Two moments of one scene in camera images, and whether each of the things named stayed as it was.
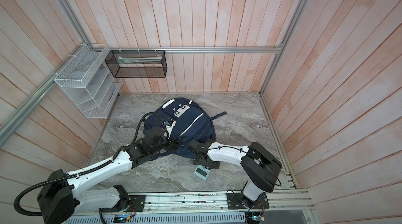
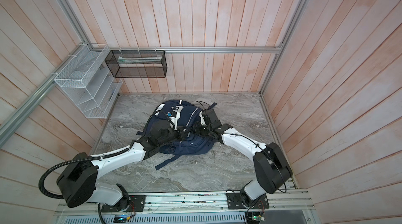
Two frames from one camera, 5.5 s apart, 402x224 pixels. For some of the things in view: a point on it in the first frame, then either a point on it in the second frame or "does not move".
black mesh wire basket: (137, 63) does not move
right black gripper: (197, 160) -> (196, 130)
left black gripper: (175, 146) -> (182, 134)
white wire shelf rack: (84, 78) does not move
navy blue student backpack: (181, 115) does not move
